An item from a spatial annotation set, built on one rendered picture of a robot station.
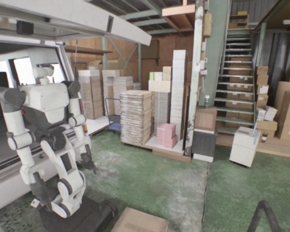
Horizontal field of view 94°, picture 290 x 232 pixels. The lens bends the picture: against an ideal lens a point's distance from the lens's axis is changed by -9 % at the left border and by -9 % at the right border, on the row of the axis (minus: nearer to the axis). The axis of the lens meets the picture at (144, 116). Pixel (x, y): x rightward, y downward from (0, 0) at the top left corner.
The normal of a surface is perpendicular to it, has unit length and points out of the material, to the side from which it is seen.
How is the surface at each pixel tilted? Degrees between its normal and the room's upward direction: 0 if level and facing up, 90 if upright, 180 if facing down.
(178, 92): 90
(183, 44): 90
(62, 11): 106
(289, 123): 90
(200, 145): 90
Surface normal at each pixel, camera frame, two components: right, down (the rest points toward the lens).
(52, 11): 0.84, 0.40
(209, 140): -0.44, 0.27
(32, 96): 0.31, 0.20
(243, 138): -0.69, 0.22
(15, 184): 0.88, 0.07
